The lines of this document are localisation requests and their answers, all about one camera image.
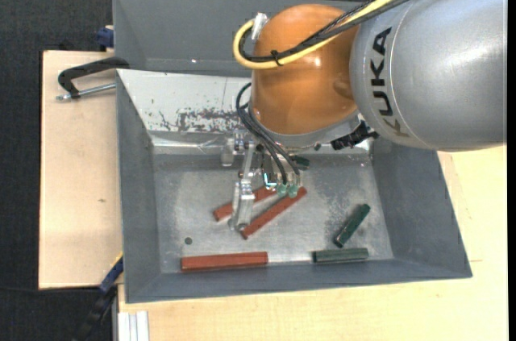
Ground pale flat board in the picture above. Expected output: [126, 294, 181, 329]
[38, 50, 124, 290]

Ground red-brown flat block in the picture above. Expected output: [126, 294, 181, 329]
[239, 186, 308, 241]
[212, 185, 280, 222]
[180, 251, 269, 272]

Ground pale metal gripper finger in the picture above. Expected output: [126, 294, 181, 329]
[227, 179, 257, 232]
[220, 131, 248, 168]

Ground grey metal bin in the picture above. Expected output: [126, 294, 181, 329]
[111, 0, 473, 304]

